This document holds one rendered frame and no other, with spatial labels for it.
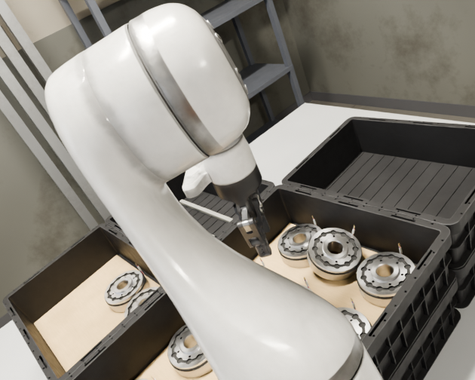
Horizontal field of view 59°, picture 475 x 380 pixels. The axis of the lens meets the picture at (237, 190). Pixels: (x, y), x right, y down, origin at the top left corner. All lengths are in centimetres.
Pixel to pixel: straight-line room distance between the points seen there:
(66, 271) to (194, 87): 101
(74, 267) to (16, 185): 153
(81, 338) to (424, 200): 82
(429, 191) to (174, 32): 84
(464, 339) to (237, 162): 54
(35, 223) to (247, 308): 255
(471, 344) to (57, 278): 94
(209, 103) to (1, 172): 246
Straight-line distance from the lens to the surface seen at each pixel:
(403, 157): 113
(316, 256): 83
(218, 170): 60
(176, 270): 24
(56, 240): 282
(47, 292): 120
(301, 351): 25
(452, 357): 89
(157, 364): 89
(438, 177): 104
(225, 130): 24
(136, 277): 105
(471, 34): 267
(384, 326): 65
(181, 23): 23
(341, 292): 83
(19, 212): 273
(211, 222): 114
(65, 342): 109
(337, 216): 89
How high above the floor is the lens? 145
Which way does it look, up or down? 31 degrees down
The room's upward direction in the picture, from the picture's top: 25 degrees counter-clockwise
